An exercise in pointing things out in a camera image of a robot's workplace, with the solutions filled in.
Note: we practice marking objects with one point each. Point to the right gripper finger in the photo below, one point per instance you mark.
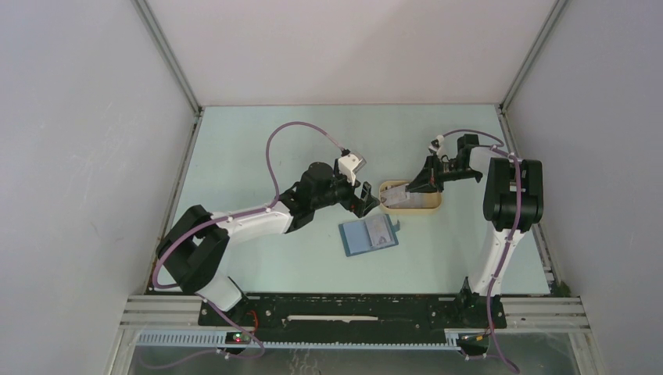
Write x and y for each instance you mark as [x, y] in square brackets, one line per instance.
[428, 186]
[425, 173]

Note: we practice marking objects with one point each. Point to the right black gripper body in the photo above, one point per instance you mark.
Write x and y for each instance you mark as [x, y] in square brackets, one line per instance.
[450, 170]

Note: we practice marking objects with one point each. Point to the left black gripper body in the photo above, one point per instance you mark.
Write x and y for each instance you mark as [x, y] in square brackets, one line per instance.
[342, 192]

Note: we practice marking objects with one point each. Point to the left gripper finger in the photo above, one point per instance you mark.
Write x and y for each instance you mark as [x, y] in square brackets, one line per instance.
[367, 203]
[366, 188]

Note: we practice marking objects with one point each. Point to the beige oval tray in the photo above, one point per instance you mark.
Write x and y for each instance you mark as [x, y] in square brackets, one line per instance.
[418, 204]

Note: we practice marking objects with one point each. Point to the blue card holder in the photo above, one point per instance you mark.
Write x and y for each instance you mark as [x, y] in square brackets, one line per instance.
[370, 234]

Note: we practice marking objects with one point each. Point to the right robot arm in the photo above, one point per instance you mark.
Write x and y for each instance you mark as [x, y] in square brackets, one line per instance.
[513, 201]

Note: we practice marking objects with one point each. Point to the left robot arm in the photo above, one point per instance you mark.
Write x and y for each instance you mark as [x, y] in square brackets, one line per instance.
[192, 250]

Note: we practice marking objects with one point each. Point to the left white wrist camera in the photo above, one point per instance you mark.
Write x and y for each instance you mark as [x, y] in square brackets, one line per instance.
[349, 164]

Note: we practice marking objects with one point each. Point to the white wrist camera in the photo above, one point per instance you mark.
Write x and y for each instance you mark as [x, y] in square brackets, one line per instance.
[436, 146]
[349, 164]

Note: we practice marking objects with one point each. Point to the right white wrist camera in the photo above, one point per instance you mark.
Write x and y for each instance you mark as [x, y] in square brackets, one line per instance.
[436, 146]

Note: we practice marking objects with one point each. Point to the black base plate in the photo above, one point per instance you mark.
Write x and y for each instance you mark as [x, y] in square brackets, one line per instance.
[424, 317]

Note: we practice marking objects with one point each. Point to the aluminium frame rail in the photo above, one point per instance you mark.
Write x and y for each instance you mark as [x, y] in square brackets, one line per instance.
[522, 314]

